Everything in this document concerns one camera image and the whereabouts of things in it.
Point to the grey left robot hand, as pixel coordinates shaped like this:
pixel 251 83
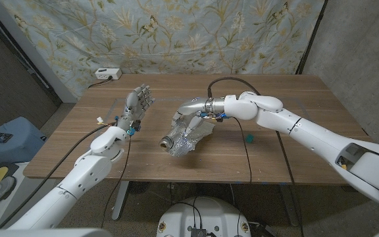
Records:
pixel 137 107

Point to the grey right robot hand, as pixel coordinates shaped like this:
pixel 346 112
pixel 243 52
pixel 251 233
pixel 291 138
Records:
pixel 197 106

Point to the aluminum foil roll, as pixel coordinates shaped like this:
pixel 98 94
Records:
pixel 179 143

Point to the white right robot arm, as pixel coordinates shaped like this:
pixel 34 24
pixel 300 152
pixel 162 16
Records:
pixel 311 135

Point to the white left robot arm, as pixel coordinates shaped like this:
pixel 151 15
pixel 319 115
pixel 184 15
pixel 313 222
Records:
pixel 84 174

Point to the white power strip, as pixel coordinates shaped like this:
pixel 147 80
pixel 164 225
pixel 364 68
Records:
pixel 108 73

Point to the small green cube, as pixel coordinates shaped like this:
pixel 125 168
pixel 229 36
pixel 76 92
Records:
pixel 249 138

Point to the floral printed backdrop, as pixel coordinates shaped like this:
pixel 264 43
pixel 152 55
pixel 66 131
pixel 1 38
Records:
pixel 176 36

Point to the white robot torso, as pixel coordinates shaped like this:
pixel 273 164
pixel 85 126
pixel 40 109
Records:
pixel 206 214

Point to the blue plastic bin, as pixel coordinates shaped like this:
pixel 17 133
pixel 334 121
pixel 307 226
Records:
pixel 15 140

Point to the black backdrop pole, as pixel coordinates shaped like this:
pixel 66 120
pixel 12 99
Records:
pixel 311 36

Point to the black flat device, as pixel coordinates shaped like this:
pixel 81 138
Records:
pixel 0 137

